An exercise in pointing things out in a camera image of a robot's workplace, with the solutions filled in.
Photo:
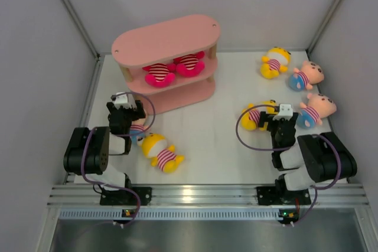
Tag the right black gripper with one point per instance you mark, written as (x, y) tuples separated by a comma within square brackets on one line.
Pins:
[(264, 117)]

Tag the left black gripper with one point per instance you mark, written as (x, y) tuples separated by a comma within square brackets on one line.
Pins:
[(136, 113)]

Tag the peach boy plush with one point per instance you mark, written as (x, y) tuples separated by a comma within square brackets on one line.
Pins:
[(137, 130), (306, 77)]

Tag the yellow frog plush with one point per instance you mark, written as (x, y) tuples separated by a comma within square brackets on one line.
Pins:
[(274, 62), (251, 119), (155, 147)]

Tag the peach boy plush mid-right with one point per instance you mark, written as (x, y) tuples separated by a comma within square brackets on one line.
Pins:
[(318, 107)]

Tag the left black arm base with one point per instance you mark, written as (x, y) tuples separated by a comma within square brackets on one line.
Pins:
[(121, 197)]

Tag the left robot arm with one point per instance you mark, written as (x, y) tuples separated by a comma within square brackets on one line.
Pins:
[(88, 151)]

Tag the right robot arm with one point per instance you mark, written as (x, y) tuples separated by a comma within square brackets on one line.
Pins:
[(308, 159)]

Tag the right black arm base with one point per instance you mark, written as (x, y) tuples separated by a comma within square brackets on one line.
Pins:
[(282, 196)]

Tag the pink three-tier shelf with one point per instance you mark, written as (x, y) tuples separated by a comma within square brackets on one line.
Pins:
[(161, 43)]

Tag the left magenta striped plush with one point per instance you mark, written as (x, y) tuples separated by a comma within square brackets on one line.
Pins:
[(160, 75)]

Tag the magenta striped plush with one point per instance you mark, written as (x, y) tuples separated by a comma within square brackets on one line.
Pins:
[(160, 75), (190, 65)]

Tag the right magenta striped plush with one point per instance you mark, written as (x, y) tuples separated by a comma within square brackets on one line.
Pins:
[(190, 65)]

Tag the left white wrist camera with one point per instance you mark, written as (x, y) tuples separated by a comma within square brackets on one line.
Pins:
[(123, 100)]

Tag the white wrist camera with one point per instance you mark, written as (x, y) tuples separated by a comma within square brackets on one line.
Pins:
[(285, 112), (123, 100)]

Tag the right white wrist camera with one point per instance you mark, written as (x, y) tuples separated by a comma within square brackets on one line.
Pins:
[(285, 112)]

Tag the aluminium mounting rail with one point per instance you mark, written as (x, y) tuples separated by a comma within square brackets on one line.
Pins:
[(340, 195)]

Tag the grey slotted cable duct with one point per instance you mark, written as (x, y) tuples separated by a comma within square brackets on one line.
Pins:
[(171, 214)]

